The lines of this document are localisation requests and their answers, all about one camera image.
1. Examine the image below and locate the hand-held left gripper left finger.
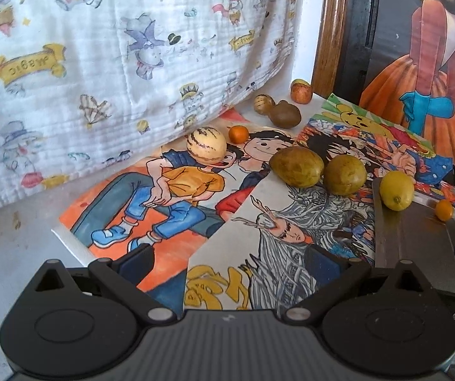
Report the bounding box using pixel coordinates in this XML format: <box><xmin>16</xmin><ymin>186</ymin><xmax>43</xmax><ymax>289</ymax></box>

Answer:
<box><xmin>31</xmin><ymin>243</ymin><xmax>176</xmax><ymax>325</ymax></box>

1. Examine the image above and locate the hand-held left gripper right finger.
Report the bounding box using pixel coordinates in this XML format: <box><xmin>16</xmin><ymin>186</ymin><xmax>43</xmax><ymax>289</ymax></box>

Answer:
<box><xmin>284</xmin><ymin>246</ymin><xmax>430</xmax><ymax>324</ymax></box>

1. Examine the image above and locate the brown kiwi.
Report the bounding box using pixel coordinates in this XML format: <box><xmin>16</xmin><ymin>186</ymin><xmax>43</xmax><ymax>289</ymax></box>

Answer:
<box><xmin>269</xmin><ymin>100</ymin><xmax>302</xmax><ymax>129</ymax></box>

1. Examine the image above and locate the orange kumquat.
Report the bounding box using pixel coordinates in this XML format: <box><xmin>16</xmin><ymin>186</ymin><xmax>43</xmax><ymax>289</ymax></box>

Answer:
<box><xmin>435</xmin><ymin>199</ymin><xmax>454</xmax><ymax>221</ymax></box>

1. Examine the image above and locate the metal tray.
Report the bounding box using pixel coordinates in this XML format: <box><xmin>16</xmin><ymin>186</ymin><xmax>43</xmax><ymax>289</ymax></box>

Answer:
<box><xmin>372</xmin><ymin>177</ymin><xmax>455</xmax><ymax>286</ymax></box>

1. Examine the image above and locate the grey-haired figure drawing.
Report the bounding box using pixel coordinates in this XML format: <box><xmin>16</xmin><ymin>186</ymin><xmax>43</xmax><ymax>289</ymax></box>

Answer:
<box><xmin>184</xmin><ymin>170</ymin><xmax>379</xmax><ymax>311</ymax></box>

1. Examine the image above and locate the orange cartoon boy drawing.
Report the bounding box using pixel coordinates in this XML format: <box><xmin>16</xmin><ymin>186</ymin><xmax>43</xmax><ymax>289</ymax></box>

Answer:
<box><xmin>58</xmin><ymin>117</ymin><xmax>296</xmax><ymax>315</ymax></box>

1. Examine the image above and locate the green-yellow passion fruit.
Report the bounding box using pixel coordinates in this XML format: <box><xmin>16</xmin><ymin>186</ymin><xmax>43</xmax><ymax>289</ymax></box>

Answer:
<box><xmin>323</xmin><ymin>155</ymin><xmax>368</xmax><ymax>196</ymax></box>

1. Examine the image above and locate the yellow lemon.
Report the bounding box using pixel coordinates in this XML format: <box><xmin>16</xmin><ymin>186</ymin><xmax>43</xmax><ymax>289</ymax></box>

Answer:
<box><xmin>378</xmin><ymin>172</ymin><xmax>415</xmax><ymax>211</ymax></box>

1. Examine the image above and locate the green-brown mango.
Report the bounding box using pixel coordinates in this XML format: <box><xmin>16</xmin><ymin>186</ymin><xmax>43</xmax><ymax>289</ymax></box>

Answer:
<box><xmin>269</xmin><ymin>146</ymin><xmax>325</xmax><ymax>187</ymax></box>

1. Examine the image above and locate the colourful cartoon drawing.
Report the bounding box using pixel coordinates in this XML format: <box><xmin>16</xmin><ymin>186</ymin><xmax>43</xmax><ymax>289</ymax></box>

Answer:
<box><xmin>293</xmin><ymin>113</ymin><xmax>455</xmax><ymax>208</ymax></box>

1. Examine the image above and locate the large striped pepino melon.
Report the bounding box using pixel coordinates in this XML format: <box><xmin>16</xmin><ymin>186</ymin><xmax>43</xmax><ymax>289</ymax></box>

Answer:
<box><xmin>186</xmin><ymin>127</ymin><xmax>227</xmax><ymax>166</ymax></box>

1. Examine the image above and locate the small orange tangerine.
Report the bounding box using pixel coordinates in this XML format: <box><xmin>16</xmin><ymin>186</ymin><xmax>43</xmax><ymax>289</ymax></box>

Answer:
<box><xmin>228</xmin><ymin>125</ymin><xmax>249</xmax><ymax>144</ymax></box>

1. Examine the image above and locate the small striped melon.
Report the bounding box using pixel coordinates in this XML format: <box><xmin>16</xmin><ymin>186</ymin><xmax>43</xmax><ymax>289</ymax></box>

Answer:
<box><xmin>253</xmin><ymin>94</ymin><xmax>276</xmax><ymax>114</ymax></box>

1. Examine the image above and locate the red apple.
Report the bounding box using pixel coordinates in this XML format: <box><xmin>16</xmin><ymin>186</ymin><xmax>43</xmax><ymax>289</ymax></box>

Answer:
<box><xmin>290</xmin><ymin>82</ymin><xmax>313</xmax><ymax>105</ymax></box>

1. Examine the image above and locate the white printed blanket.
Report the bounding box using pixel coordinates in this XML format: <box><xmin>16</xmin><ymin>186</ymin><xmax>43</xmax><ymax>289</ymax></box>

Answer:
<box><xmin>0</xmin><ymin>0</ymin><xmax>311</xmax><ymax>219</ymax></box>

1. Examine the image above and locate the wall poster with orange dress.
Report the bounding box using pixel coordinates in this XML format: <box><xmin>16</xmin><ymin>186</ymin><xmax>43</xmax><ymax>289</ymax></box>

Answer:
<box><xmin>360</xmin><ymin>0</ymin><xmax>455</xmax><ymax>171</ymax></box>

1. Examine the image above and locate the wooden frame post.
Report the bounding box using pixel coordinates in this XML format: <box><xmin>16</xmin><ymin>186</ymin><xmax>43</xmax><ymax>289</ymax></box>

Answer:
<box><xmin>311</xmin><ymin>0</ymin><xmax>352</xmax><ymax>97</ymax></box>

